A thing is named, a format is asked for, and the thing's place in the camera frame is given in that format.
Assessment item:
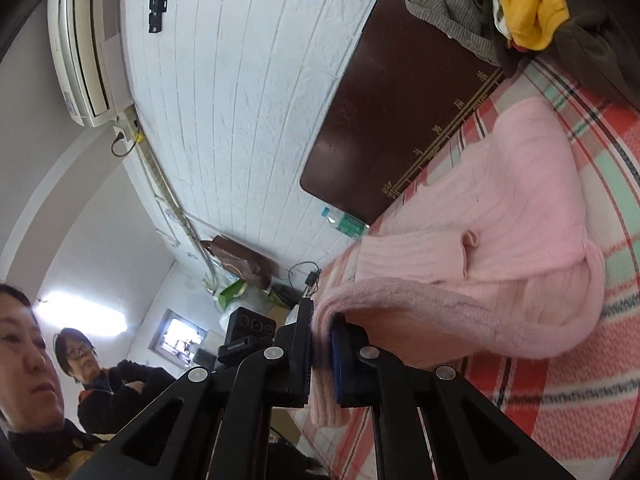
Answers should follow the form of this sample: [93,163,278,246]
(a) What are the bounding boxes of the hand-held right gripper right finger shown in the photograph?
[331,314,577,480]

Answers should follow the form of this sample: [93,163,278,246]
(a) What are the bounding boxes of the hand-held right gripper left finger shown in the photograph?
[70,298,315,480]

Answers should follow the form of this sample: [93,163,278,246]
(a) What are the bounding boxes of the green and white bag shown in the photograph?
[214,279,252,312]

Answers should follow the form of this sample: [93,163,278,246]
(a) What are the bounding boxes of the dark brown wooden headboard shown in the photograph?
[300,0,506,226]

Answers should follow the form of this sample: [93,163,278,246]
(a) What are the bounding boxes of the black charger with cable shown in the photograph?
[287,261,324,302]

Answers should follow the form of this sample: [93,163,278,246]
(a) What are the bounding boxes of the white garment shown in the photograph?
[491,0,517,43]

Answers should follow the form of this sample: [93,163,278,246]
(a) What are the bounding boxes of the person in foreground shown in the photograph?
[0,282,107,480]

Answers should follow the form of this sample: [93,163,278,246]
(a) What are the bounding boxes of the pile of clothes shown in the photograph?
[500,0,640,116]

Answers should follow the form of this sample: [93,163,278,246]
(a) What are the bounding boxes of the brown bag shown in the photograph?
[199,234,274,292]

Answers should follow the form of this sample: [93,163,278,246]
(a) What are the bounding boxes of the clear bottle with green label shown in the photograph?
[320,206,371,241]

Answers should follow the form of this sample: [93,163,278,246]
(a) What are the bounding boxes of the white wall pipe duct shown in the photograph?
[134,135,223,286]

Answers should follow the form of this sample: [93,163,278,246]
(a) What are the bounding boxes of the yellow garment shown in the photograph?
[500,0,572,52]

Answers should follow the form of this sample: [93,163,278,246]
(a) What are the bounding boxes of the grey striped garment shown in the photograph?
[404,0,507,67]

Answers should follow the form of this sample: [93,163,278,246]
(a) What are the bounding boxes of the window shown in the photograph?
[149,309,207,362]

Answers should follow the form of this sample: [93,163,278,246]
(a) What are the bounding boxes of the plaid bed sheet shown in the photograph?
[290,55,640,480]

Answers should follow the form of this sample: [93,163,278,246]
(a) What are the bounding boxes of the white air conditioner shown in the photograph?
[47,0,137,129]

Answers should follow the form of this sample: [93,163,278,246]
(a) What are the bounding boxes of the pink knit sweater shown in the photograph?
[306,97,608,428]

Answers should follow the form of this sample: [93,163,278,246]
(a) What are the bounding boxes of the ceiling light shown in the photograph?
[36,289,132,332]

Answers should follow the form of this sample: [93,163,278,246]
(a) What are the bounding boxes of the wall power outlet with plug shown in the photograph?
[110,119,147,157]

